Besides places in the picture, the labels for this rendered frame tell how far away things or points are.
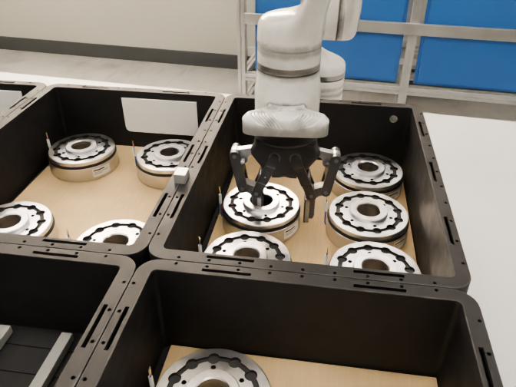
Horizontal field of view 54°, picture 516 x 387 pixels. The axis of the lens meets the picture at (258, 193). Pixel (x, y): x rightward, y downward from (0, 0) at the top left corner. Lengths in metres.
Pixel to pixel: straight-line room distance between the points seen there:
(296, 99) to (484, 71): 2.13
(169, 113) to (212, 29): 2.83
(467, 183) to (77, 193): 0.73
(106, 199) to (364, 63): 1.99
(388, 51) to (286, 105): 2.04
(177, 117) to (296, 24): 0.36
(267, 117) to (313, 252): 0.20
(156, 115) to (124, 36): 3.10
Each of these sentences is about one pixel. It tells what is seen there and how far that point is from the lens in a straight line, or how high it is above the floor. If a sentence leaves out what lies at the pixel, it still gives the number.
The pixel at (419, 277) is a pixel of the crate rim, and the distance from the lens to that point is 0.47.
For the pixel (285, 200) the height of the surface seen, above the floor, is 0.86.
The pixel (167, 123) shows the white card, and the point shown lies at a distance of 0.85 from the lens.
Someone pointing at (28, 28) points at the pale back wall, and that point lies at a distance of 4.36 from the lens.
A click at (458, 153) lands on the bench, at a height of 0.70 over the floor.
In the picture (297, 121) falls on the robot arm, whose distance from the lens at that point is 0.52.
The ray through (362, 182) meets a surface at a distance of 0.72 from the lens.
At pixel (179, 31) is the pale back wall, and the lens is 3.74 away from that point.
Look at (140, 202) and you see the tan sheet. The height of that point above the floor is 0.83.
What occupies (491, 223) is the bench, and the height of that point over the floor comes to 0.70.
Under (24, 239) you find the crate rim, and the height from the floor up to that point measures 0.93.
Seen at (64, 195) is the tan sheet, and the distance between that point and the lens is 0.79.
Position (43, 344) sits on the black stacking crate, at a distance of 0.57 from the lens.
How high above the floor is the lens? 1.24
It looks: 34 degrees down
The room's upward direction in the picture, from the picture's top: straight up
